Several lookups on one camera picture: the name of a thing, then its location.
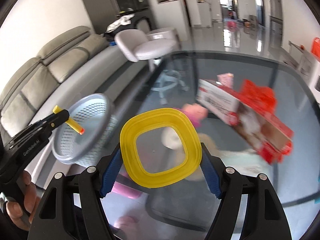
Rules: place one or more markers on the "white plastic step stool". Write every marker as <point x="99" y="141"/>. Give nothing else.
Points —
<point x="307" y="67"/>

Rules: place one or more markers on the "dark grey cabinet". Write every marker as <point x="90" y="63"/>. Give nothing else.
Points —
<point x="104" y="12"/>

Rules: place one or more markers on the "pink toy pig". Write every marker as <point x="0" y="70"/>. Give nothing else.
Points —
<point x="195" y="112"/>

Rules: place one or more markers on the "pink snack wrapper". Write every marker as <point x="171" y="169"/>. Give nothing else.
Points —
<point x="226" y="79"/>

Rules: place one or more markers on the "pink plastic stool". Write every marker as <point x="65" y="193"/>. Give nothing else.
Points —
<point x="232" y="25"/>

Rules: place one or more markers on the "round beige side table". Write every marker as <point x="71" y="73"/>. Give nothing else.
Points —
<point x="168" y="33"/>

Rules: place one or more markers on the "person's left hand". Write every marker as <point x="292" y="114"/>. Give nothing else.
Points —
<point x="30" y="203"/>

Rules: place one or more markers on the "red plastic bag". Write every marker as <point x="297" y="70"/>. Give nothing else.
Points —
<point x="261" y="97"/>

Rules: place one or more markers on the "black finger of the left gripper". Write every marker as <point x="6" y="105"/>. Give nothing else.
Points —
<point x="20" y="151"/>

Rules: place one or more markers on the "grey sofa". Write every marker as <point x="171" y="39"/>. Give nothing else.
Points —
<point x="73" y="65"/>

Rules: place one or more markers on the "grey perforated trash basket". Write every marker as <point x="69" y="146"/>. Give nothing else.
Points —
<point x="84" y="146"/>

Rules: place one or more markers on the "yellow foam dart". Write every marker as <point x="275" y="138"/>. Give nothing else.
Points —
<point x="70" y="122"/>

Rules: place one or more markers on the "beige swivel stool chair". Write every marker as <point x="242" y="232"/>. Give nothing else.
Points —
<point x="137" y="46"/>

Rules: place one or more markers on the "red toothpaste box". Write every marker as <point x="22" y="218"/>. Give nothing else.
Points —
<point x="264" y="132"/>

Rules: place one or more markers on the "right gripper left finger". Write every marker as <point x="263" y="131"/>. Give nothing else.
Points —
<point x="71" y="205"/>

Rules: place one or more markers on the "orange plastic bag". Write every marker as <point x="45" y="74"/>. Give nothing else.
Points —
<point x="315" y="49"/>

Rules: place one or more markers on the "pile of clothes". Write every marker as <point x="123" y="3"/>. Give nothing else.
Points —
<point x="122" y="21"/>

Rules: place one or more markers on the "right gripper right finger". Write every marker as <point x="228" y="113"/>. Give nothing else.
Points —
<point x="264" y="217"/>

